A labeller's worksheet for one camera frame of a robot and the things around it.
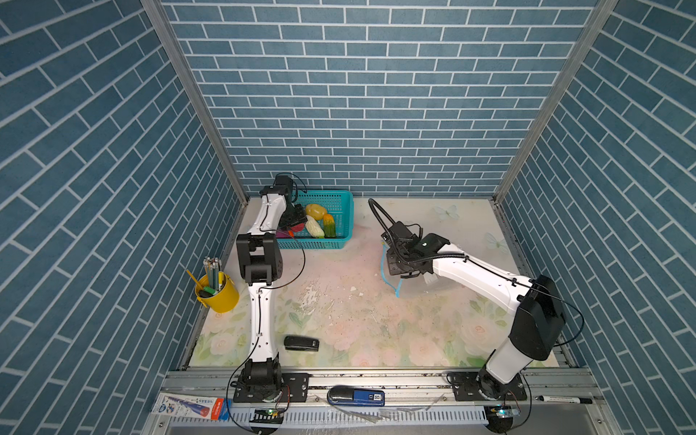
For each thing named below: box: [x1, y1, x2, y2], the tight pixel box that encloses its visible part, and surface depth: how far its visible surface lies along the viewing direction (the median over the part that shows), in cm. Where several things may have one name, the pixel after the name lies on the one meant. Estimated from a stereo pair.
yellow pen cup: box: [194, 272, 240, 314], surface depth 86 cm
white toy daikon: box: [305, 214, 326, 239], surface depth 107 cm
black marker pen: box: [534, 395, 594, 405], surface depth 74 cm
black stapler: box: [283, 335, 320, 352], surface depth 81 cm
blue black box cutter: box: [327, 385, 386, 407], surface depth 71 cm
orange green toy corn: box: [322, 213, 337, 239], surface depth 109 cm
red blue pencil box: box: [150, 392, 232, 422], surface depth 71 cm
